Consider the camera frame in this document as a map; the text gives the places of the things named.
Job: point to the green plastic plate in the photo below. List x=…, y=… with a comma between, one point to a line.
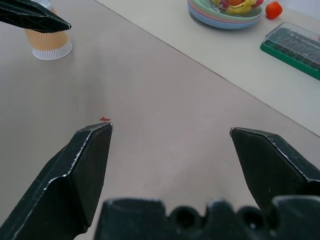
x=200, y=8

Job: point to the green box with clear lid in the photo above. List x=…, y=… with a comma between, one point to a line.
x=290, y=47

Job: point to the stack of pastel plates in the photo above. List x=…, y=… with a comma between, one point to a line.
x=225, y=25

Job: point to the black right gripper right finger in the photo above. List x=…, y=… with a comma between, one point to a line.
x=272, y=165

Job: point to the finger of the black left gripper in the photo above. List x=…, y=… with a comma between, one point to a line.
x=22, y=6
x=32, y=22

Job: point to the pink plastic plate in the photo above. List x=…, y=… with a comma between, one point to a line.
x=225, y=18

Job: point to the small red table mark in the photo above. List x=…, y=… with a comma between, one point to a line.
x=104, y=119

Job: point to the orange ribbed paper cup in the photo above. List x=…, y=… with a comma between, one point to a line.
x=50, y=43

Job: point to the clear bowl of toy fruit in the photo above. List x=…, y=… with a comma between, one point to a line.
x=237, y=7

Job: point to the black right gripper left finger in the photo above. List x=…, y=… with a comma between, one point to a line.
x=62, y=190

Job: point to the red toy tomato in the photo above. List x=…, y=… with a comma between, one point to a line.
x=273, y=10

